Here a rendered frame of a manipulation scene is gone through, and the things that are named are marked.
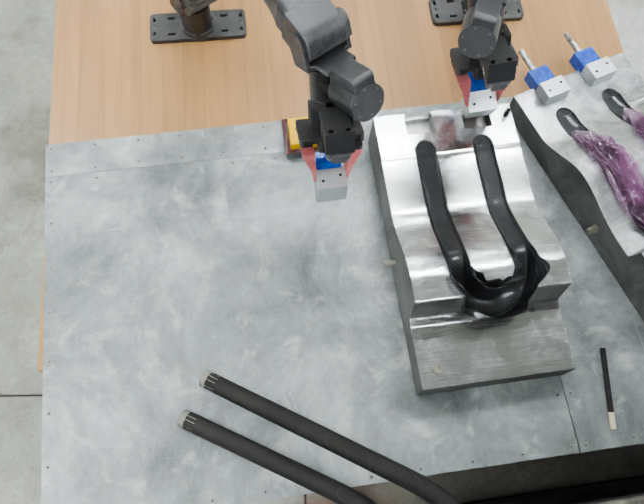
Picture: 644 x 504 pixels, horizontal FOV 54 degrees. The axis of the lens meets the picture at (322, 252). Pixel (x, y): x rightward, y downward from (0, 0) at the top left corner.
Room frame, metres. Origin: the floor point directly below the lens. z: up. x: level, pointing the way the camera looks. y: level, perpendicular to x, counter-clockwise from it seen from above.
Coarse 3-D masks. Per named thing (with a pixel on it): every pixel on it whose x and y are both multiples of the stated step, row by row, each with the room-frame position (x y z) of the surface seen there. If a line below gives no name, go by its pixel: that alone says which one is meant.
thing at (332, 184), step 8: (320, 160) 0.53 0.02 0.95; (320, 168) 0.51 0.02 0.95; (328, 168) 0.52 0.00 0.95; (336, 168) 0.51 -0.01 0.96; (344, 168) 0.51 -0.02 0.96; (320, 176) 0.49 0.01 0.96; (328, 176) 0.49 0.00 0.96; (336, 176) 0.50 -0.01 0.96; (344, 176) 0.50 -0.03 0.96; (320, 184) 0.48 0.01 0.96; (328, 184) 0.48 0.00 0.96; (336, 184) 0.48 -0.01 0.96; (344, 184) 0.48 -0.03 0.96; (320, 192) 0.47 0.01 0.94; (328, 192) 0.47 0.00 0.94; (336, 192) 0.48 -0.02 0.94; (344, 192) 0.48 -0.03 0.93; (320, 200) 0.47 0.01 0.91; (328, 200) 0.47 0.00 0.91
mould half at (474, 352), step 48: (384, 144) 0.61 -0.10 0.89; (384, 192) 0.52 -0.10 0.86; (480, 192) 0.53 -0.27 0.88; (528, 192) 0.54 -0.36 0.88; (432, 240) 0.42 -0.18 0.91; (480, 240) 0.42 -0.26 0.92; (432, 288) 0.32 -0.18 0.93; (432, 336) 0.26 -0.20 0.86; (480, 336) 0.27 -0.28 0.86; (528, 336) 0.28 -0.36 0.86; (432, 384) 0.18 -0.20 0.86; (480, 384) 0.20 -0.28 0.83
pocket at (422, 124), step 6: (408, 120) 0.67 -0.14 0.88; (414, 120) 0.67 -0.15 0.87; (420, 120) 0.68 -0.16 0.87; (426, 120) 0.68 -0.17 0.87; (432, 120) 0.67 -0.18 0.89; (408, 126) 0.66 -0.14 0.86; (414, 126) 0.67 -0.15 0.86; (420, 126) 0.67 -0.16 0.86; (426, 126) 0.67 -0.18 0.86; (432, 126) 0.66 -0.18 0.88; (408, 132) 0.65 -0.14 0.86; (414, 132) 0.65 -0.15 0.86; (420, 132) 0.65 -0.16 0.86; (426, 132) 0.66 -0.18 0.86
